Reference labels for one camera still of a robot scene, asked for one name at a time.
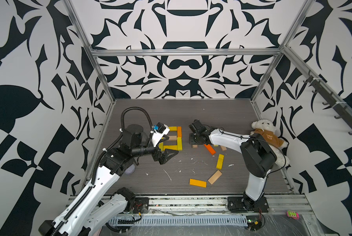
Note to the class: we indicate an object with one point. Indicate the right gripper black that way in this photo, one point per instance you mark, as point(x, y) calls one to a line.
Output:
point(190, 140)

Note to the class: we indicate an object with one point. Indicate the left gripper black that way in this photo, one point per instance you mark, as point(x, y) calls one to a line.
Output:
point(162, 159)

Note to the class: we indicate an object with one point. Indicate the orange block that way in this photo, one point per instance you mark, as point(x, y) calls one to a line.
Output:
point(179, 132)
point(210, 149)

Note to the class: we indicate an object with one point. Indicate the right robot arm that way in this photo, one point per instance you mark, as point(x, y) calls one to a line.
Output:
point(260, 154)

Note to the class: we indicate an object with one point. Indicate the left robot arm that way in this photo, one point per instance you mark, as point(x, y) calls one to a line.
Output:
point(83, 217)

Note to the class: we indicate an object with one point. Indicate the natural wood block bottom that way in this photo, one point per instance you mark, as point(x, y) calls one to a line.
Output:
point(215, 177)

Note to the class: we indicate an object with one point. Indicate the orange-yellow block bottom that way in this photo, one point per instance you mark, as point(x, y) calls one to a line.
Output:
point(198, 183)

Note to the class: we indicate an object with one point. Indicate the white teddy bear brown shirt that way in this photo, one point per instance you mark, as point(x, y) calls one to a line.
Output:
point(268, 131)

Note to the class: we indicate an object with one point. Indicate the green circuit board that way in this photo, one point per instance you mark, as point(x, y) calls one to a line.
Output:
point(253, 224)

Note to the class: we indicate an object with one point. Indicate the pink small device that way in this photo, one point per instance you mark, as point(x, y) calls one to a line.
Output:
point(292, 214)

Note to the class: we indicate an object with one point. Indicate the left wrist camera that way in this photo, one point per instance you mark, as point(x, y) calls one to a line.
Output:
point(160, 130)

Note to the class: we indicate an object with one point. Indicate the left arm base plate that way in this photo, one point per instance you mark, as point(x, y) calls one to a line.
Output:
point(141, 205)

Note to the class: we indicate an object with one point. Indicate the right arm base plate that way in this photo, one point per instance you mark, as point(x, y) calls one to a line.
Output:
point(246, 204)

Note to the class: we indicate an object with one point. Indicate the white cable duct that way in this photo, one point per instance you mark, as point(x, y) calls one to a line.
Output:
point(185, 220)

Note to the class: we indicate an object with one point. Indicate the wall hook rail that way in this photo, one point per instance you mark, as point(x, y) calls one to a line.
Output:
point(331, 99)

